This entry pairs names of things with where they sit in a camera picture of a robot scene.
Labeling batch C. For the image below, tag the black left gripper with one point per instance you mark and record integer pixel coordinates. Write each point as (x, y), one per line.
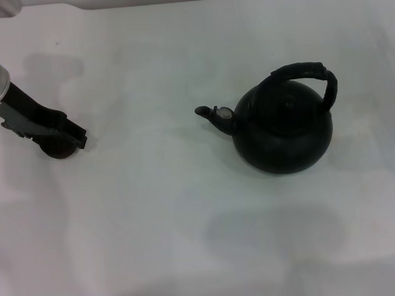
(26, 104)

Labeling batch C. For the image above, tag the small dark brown teacup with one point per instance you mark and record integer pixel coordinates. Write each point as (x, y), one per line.
(57, 152)

